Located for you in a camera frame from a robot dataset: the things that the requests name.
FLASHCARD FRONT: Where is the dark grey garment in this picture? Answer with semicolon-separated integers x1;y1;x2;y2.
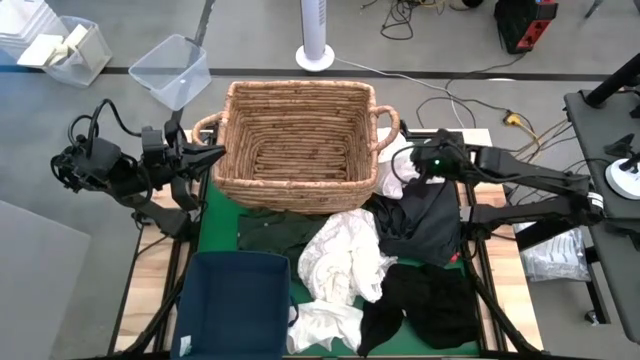
367;172;464;268

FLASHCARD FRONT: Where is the woven wicker basket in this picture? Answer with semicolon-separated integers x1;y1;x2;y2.
191;79;401;216

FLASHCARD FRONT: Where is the yellow cable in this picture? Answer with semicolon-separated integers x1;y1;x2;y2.
514;119;571;156

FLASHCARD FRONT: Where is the navy fabric bin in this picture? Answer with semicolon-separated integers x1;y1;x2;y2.
169;249;301;360

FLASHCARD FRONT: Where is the white thin garment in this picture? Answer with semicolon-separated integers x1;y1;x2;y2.
287;298;365;355

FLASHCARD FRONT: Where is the off-white large shirt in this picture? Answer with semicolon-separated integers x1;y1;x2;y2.
374;132;446;201

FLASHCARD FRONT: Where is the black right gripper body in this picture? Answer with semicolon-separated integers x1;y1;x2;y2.
410;128;471;180

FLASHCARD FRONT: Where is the black cable bundle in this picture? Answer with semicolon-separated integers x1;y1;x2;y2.
379;0;416;41

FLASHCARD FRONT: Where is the dark green garment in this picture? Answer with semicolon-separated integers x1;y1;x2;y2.
237;207;329;274

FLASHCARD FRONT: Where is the white lace garment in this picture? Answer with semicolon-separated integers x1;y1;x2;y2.
298;208;399;306

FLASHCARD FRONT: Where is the empty clear plastic bin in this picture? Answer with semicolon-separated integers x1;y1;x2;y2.
128;33;213;112

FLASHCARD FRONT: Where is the clear bin holding foam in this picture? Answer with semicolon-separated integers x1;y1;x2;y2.
42;15;114;89

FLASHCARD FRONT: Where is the white tower fan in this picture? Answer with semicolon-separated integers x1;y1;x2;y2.
294;0;336;73

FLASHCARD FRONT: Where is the white power cable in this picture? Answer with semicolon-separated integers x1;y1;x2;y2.
333;57;466;129

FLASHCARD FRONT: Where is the black stand leg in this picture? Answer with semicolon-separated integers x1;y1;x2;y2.
514;219;611;326

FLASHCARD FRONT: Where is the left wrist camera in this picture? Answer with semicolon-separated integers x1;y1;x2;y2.
164;118;189;147

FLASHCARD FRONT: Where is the black floor cable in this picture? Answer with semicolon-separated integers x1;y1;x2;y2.
415;52;529;130

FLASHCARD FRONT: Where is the clear plastic bag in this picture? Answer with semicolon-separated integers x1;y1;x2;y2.
514;222;592;284

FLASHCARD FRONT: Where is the green table mat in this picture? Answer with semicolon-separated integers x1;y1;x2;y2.
197;139;481;357

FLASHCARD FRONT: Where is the black side table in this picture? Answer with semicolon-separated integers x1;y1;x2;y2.
563;89;640;346

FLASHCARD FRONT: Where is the cream foam block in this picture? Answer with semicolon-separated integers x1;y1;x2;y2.
63;23;90;51

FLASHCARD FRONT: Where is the black garment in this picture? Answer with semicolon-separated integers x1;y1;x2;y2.
357;263;480;357

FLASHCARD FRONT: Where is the grey board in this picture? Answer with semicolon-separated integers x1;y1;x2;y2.
0;199;92;360

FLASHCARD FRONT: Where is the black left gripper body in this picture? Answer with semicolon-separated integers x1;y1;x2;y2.
141;127;185;177

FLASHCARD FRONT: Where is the black stand pole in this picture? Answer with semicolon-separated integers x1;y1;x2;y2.
584;52;640;109

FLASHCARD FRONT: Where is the white round device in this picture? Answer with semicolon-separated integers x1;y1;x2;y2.
604;157;640;201

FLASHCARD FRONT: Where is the black object on side table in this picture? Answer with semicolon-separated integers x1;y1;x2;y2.
603;132;637;159

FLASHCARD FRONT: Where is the white foam sheet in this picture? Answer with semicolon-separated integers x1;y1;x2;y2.
16;33;65;68

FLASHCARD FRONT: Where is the black aluminium table frame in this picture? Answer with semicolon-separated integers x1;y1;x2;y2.
112;127;544;360

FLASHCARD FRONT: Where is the red and black tool case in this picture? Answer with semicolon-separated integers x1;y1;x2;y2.
493;0;559;55

